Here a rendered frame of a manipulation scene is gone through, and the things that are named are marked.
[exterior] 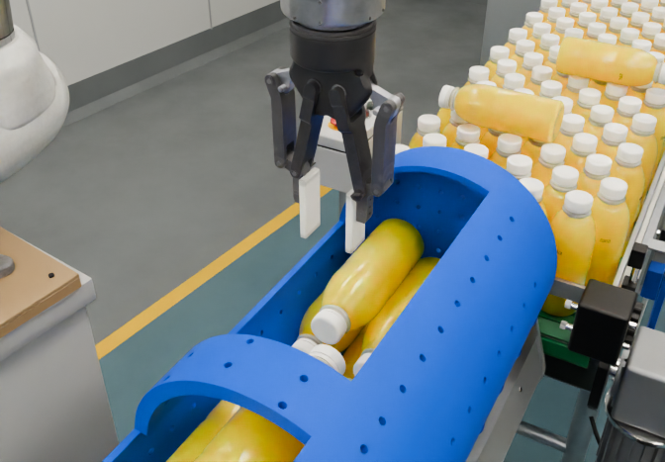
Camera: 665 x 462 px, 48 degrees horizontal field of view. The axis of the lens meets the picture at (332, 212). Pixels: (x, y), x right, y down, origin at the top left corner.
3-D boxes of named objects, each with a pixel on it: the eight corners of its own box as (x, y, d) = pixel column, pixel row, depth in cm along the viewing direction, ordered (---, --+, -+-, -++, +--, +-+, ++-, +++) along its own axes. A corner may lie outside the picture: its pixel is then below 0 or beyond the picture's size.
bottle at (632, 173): (578, 250, 130) (600, 158, 120) (593, 232, 135) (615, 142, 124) (617, 266, 127) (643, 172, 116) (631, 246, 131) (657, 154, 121)
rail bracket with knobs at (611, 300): (552, 352, 109) (564, 299, 104) (564, 323, 115) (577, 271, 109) (620, 377, 105) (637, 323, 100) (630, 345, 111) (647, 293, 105)
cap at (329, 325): (318, 303, 84) (310, 312, 83) (347, 314, 83) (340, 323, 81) (318, 328, 86) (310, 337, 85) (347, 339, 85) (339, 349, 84)
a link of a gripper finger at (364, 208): (363, 170, 71) (391, 178, 70) (362, 214, 74) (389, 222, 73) (356, 177, 70) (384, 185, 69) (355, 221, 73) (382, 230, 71)
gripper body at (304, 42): (267, 20, 62) (271, 119, 68) (355, 38, 59) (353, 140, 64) (312, -4, 68) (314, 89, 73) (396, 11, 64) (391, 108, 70)
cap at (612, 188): (597, 185, 113) (600, 175, 112) (623, 188, 113) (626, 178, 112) (599, 199, 110) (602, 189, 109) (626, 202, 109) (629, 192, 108)
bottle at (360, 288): (378, 210, 97) (305, 289, 84) (427, 225, 95) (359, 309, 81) (376, 252, 101) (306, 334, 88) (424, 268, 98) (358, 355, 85)
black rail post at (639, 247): (620, 289, 122) (631, 249, 117) (623, 279, 124) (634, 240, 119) (634, 293, 121) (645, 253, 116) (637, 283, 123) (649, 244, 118)
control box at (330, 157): (302, 180, 131) (300, 128, 125) (354, 135, 145) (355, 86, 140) (351, 195, 127) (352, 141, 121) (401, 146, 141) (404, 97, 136)
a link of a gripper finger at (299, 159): (319, 88, 65) (305, 81, 66) (294, 184, 73) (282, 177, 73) (339, 72, 68) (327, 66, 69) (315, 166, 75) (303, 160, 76)
